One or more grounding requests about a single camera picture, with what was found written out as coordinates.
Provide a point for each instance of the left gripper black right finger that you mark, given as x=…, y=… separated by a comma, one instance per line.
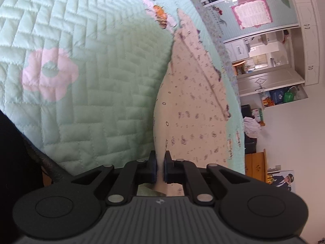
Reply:
x=189, y=176

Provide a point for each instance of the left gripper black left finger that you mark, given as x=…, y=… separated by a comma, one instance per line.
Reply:
x=133, y=174

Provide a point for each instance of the beige floral pajama top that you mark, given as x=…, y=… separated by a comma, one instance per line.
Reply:
x=191, y=109

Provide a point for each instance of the wooden cabinet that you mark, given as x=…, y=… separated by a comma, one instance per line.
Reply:
x=256, y=165

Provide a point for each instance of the black chair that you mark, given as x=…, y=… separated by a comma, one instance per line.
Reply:
x=250, y=143

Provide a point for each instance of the white cloth pile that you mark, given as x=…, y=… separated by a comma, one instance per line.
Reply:
x=251, y=127

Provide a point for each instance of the white panel door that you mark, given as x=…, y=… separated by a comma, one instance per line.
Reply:
x=272, y=80

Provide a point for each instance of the mint green bee quilt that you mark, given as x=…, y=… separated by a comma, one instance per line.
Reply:
x=79, y=78

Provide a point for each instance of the white drawer cabinet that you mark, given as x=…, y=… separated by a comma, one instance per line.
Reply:
x=237, y=50

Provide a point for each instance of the purple dotted bed sheet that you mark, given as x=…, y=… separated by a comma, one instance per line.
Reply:
x=210, y=17

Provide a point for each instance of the blue sliding wardrobe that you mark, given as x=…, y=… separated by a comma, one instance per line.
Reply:
x=242, y=18

